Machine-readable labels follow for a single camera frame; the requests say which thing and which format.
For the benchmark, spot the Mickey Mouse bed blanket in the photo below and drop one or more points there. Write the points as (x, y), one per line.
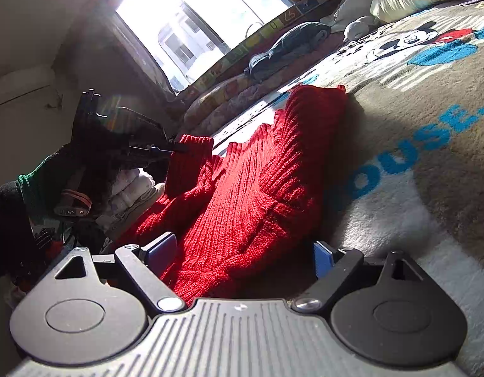
(413, 172)

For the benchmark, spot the dark blue folded garment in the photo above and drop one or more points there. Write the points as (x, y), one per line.
(300, 40)

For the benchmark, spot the white cloth by pillow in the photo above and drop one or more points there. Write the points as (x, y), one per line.
(346, 13)

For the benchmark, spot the gloved left hand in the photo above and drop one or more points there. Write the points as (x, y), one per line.
(32, 197)

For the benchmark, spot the stack of folded pale clothes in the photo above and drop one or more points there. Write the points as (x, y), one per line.
(133, 193)

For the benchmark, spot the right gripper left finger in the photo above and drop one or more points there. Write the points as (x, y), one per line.
(138, 270)

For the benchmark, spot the small grey plush toy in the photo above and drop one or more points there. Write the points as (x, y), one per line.
(360, 28)

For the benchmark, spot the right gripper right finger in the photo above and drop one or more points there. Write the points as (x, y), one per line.
(334, 269)

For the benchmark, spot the floral folded mattress pad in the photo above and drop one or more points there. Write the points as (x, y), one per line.
(215, 108)

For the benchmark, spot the window with frame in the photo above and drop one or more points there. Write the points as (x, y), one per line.
(187, 37)

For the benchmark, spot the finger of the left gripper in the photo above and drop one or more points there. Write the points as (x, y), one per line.
(168, 149)

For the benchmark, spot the red knitted sweater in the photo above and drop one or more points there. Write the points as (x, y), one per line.
(234, 215)

